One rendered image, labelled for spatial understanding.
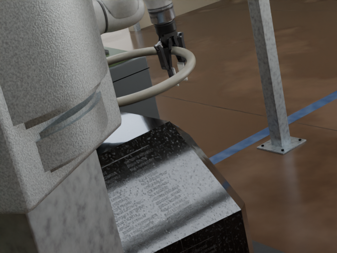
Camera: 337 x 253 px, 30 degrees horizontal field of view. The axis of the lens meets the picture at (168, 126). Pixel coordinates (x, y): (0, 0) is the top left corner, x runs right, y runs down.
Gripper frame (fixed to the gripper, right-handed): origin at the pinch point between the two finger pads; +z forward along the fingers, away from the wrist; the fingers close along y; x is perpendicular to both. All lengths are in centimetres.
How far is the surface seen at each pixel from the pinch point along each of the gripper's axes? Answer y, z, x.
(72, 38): 105, -57, 103
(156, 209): 57, 12, 42
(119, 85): -11, 13, -52
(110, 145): 53, -3, 25
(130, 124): 39.4, -1.9, 17.8
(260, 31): -105, 24, -47
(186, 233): 55, 19, 50
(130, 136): 47, -3, 26
